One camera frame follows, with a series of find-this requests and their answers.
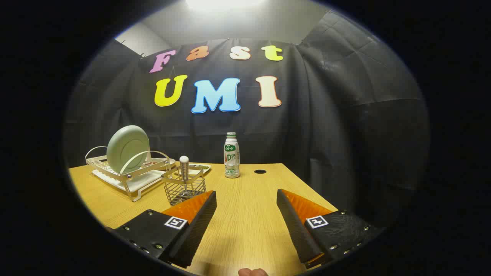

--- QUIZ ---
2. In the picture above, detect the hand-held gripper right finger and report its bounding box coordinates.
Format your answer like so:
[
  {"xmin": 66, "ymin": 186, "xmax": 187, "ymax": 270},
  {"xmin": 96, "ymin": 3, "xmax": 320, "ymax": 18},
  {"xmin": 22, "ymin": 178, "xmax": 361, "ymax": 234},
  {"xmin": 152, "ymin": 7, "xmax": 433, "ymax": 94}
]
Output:
[{"xmin": 276, "ymin": 189, "xmax": 384, "ymax": 269}]

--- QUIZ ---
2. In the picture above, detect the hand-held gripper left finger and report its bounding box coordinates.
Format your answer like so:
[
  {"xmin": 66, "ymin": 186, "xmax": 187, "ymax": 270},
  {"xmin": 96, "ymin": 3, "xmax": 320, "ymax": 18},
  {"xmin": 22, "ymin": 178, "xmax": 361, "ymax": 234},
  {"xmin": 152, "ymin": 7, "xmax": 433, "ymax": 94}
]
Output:
[{"xmin": 105, "ymin": 191, "xmax": 217, "ymax": 269}]

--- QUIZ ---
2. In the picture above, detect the metal wire basket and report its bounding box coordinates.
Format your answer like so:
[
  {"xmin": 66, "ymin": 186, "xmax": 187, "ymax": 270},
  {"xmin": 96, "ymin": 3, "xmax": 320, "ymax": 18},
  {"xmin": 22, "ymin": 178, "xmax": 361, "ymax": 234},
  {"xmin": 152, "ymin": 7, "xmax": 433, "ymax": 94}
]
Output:
[{"xmin": 161, "ymin": 166, "xmax": 207, "ymax": 206}]

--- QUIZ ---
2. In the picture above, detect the metal spoon with white tip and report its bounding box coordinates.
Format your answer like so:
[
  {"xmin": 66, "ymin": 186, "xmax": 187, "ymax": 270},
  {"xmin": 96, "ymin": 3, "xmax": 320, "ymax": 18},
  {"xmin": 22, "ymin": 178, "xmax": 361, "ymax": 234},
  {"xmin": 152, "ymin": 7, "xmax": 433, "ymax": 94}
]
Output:
[{"xmin": 179, "ymin": 156, "xmax": 190, "ymax": 192}]

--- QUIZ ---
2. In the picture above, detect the white wire dish rack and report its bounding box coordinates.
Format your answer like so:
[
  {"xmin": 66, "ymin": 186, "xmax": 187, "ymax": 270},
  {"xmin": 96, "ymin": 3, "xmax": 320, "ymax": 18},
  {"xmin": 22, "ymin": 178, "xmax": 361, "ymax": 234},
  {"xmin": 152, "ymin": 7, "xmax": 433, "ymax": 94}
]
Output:
[{"xmin": 85, "ymin": 146, "xmax": 177, "ymax": 202}]

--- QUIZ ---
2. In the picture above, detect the pale green plate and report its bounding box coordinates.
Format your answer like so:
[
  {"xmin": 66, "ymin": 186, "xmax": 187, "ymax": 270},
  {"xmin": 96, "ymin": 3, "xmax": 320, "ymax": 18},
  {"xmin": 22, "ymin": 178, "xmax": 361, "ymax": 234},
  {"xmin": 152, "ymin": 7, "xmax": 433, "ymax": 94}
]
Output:
[{"xmin": 106, "ymin": 125, "xmax": 150, "ymax": 175}]

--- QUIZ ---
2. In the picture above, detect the white divided tray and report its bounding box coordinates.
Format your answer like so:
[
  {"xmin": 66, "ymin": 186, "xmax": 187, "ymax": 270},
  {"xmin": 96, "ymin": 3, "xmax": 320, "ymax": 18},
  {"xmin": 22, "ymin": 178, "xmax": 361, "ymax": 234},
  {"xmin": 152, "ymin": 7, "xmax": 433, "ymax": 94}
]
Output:
[{"xmin": 177, "ymin": 163, "xmax": 211, "ymax": 176}]

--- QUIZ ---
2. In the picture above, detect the white drink bottle green label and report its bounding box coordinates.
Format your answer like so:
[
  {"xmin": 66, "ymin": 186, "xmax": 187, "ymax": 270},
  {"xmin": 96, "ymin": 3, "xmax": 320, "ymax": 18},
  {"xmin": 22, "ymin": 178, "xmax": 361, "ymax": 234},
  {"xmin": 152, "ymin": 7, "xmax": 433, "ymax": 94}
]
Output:
[{"xmin": 224, "ymin": 132, "xmax": 241, "ymax": 179}]

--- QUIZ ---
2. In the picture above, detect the black backdrop cloth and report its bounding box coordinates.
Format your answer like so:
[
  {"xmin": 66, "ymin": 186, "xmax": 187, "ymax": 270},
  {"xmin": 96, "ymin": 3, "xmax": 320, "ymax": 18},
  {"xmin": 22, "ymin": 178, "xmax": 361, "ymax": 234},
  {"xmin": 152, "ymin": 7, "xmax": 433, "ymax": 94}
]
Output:
[{"xmin": 63, "ymin": 10, "xmax": 430, "ymax": 230}]

